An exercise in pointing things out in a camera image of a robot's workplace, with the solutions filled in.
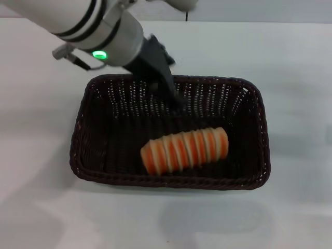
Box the dark brown woven basket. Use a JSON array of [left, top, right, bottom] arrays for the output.
[[68, 74, 271, 192]]

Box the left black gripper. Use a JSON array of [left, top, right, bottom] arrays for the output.
[[123, 33, 187, 113]]

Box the silver plug black cable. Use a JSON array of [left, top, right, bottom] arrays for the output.
[[51, 43, 107, 71]]

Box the orange striped sliced bread toy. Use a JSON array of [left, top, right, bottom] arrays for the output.
[[140, 127, 230, 177]]

